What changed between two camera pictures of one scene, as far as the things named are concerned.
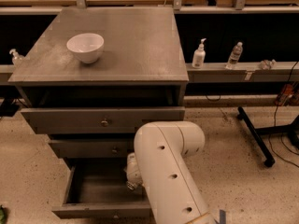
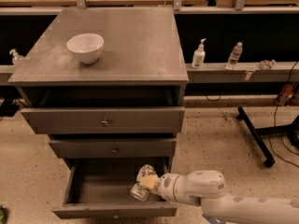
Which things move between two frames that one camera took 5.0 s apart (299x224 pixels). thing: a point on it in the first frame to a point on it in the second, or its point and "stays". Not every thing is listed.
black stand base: x=291 y=129 stays
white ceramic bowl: x=88 y=47 stays
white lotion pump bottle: x=199 y=56 stays
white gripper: x=133 y=172 to x=167 y=184
